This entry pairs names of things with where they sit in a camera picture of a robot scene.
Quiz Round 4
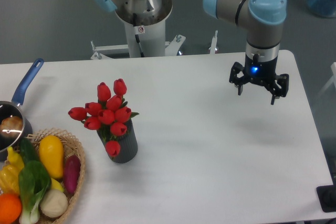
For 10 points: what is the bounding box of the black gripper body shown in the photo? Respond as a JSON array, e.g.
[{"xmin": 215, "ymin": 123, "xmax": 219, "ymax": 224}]
[{"xmin": 243, "ymin": 55, "xmax": 278, "ymax": 87}]

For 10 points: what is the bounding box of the black device at edge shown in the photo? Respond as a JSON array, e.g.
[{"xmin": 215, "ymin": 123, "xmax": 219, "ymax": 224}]
[{"xmin": 316, "ymin": 185, "xmax": 335, "ymax": 212}]

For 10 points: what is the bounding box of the yellow bell pepper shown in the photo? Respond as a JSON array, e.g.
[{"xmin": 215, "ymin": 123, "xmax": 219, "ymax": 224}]
[{"xmin": 1, "ymin": 165, "xmax": 20, "ymax": 196}]

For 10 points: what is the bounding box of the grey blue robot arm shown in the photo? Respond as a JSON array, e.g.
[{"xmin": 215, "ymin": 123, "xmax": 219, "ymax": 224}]
[{"xmin": 94, "ymin": 0, "xmax": 289, "ymax": 99}]

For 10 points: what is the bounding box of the red tulip bouquet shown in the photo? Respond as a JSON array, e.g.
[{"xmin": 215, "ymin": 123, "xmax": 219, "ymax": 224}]
[{"xmin": 68, "ymin": 79, "xmax": 138, "ymax": 156}]

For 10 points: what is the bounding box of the woven bamboo basket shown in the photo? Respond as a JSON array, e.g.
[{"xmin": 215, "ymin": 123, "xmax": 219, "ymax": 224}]
[{"xmin": 18, "ymin": 128, "xmax": 86, "ymax": 223}]

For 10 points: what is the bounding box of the green bok choy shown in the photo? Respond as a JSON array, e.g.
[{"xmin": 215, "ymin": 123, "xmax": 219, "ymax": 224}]
[{"xmin": 18, "ymin": 161, "xmax": 51, "ymax": 223}]

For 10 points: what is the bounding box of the brown bun in pan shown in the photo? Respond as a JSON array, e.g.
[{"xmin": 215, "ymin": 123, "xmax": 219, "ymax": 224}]
[{"xmin": 1, "ymin": 116, "xmax": 23, "ymax": 138}]

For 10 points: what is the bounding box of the dark grey ribbed vase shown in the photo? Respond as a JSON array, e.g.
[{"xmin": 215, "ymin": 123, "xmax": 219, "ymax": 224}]
[{"xmin": 97, "ymin": 119, "xmax": 138, "ymax": 164}]

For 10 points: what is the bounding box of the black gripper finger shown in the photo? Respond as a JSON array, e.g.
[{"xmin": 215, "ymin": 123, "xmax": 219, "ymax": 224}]
[
  {"xmin": 265, "ymin": 73, "xmax": 289, "ymax": 105},
  {"xmin": 229, "ymin": 62, "xmax": 251, "ymax": 95}
]

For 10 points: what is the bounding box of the blue handled saucepan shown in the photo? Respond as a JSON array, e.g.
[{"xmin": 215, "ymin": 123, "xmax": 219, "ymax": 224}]
[{"xmin": 1, "ymin": 58, "xmax": 44, "ymax": 162}]

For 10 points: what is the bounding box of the orange fruit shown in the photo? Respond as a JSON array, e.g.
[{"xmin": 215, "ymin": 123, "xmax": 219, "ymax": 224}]
[{"xmin": 1, "ymin": 194, "xmax": 22, "ymax": 223}]

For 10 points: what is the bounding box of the white chair frame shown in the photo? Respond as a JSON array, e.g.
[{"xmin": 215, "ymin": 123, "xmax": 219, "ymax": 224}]
[{"xmin": 313, "ymin": 62, "xmax": 335, "ymax": 104}]

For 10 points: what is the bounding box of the white garlic bulb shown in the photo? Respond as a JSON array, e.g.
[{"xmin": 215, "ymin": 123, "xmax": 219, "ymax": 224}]
[{"xmin": 40, "ymin": 189, "xmax": 68, "ymax": 218}]

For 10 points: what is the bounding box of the yellow squash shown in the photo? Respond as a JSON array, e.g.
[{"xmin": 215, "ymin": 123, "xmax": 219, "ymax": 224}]
[{"xmin": 39, "ymin": 135, "xmax": 64, "ymax": 180}]

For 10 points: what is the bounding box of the purple eggplant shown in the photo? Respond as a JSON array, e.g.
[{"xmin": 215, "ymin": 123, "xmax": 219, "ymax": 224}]
[{"xmin": 63, "ymin": 155, "xmax": 81, "ymax": 194}]

